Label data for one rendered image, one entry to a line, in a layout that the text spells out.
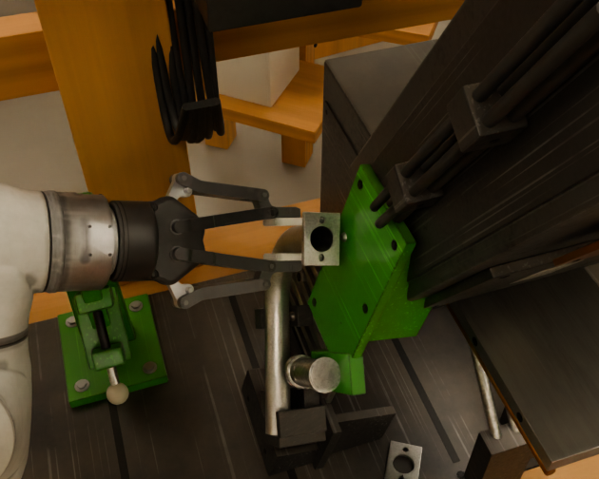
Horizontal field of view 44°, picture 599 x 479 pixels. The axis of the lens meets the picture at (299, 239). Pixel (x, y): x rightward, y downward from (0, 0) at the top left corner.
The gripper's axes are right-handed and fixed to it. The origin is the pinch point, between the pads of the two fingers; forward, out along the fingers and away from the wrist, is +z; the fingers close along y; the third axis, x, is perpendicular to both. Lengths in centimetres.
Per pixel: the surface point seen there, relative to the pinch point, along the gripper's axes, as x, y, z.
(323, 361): 0.0, -13.1, 2.7
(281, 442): 8.3, -23.4, 1.9
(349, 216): -3.6, 2.3, 3.9
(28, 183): 204, 23, 7
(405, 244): -14.3, -0.7, 2.9
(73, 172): 201, 27, 22
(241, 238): 42.3, 0.9, 12.9
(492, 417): -6.2, -20.1, 20.8
